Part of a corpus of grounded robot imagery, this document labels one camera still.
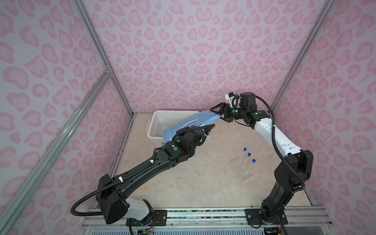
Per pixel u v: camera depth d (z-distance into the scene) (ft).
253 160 2.51
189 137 1.74
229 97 2.51
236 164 3.02
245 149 2.68
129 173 1.43
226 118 2.42
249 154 2.58
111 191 1.30
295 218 2.41
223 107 2.36
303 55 2.81
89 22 2.41
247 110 2.11
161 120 3.41
